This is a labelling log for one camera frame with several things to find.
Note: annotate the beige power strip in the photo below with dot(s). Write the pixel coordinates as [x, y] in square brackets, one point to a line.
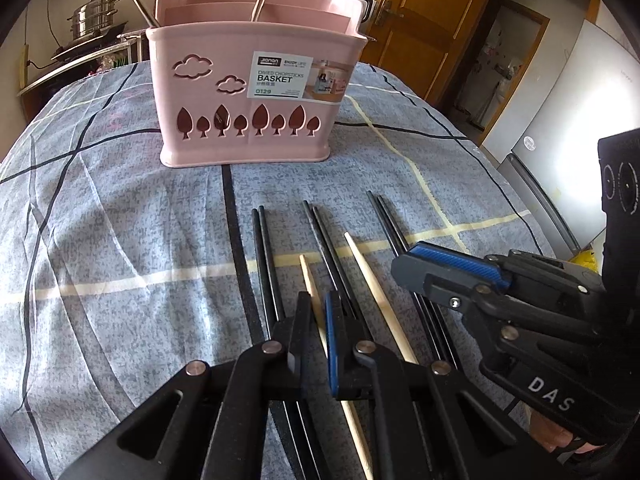
[23, 67]

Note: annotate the person's right hand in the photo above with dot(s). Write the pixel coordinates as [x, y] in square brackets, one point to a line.
[552, 430]

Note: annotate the wooden door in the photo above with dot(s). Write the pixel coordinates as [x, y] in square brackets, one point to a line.
[435, 20]

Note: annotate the black induction cooker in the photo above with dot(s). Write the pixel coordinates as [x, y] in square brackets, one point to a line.
[90, 42]

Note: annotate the grey plaid tablecloth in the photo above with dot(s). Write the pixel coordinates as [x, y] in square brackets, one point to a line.
[125, 260]

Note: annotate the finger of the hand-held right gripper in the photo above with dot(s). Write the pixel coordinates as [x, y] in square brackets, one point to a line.
[460, 262]
[430, 285]

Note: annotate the yellow plastic bag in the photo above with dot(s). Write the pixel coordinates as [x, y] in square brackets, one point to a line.
[586, 261]

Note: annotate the grey refrigerator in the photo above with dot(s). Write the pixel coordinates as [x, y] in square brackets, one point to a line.
[575, 110]

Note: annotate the stainless steel steamer pot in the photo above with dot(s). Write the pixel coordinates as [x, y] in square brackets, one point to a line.
[94, 15]

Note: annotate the pink plastic chopstick basket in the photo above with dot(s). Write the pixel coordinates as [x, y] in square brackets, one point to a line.
[250, 125]

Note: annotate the white electric kettle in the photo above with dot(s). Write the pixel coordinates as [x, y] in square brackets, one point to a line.
[352, 2]

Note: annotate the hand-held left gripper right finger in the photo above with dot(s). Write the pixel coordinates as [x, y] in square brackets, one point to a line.
[333, 350]

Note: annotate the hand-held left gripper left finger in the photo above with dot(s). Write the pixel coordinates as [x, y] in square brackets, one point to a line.
[292, 360]

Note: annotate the wooden chopstick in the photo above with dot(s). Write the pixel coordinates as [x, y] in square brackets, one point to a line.
[372, 282]
[313, 300]

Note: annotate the small metal kitchen rack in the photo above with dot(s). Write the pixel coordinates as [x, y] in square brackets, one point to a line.
[60, 72]

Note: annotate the black chopstick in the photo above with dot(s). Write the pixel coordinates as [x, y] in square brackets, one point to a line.
[320, 250]
[331, 250]
[394, 225]
[262, 250]
[385, 225]
[270, 250]

